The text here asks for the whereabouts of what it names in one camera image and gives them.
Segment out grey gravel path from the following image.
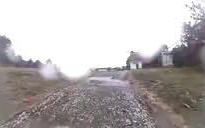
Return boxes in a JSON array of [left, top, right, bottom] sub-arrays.
[[0, 70, 158, 128]]

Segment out small white shed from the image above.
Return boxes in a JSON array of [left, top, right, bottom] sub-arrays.
[[129, 60, 144, 70]]

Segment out trees behind shed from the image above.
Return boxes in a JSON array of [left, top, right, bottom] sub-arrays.
[[125, 50, 138, 68]]

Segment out green grass lawn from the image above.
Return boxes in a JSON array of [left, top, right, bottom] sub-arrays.
[[128, 66, 205, 128]]

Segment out row of trees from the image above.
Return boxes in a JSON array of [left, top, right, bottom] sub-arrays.
[[0, 26, 54, 69]]

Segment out patchy grass field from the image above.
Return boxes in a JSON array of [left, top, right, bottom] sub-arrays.
[[0, 64, 91, 128]]

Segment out overhead wires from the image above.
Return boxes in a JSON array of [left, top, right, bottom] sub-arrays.
[[168, 39, 183, 50]]

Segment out tall bare-branched trees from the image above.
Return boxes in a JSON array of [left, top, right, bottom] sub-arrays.
[[171, 0, 205, 68]]

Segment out long white building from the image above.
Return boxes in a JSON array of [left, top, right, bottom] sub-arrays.
[[158, 49, 175, 68]]

